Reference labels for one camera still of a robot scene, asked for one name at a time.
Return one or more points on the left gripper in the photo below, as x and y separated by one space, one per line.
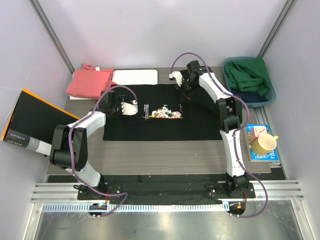
118 100

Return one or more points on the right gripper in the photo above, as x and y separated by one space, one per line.
187 95

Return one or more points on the black t shirt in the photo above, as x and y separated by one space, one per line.
199 115

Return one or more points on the green t shirt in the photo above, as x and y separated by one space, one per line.
248 75

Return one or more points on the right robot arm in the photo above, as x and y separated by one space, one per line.
230 117

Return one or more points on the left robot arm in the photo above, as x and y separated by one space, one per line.
69 148

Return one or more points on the folded pink t shirt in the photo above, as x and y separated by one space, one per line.
89 81

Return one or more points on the white whiteboard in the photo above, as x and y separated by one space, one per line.
135 77

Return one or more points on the folded white t shirt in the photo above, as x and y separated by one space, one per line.
74 98

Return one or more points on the navy blue t shirt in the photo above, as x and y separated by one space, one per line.
248 97

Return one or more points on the blue plastic basket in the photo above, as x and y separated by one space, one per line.
271 95

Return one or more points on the black clip file folder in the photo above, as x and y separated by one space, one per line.
32 123

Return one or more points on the yellow cup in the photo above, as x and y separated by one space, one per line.
264 144

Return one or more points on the blue book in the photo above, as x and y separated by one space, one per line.
272 156

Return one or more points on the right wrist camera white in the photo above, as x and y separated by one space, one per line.
177 77

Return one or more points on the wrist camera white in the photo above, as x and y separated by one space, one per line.
129 109
177 77

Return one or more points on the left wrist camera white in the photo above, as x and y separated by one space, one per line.
129 109

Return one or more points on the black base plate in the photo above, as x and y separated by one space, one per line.
141 186

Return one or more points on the aluminium rail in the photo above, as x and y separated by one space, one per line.
64 192

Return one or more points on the aluminium frame post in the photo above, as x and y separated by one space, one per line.
52 34
279 21

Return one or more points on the left aluminium frame post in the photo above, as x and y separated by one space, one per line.
52 34

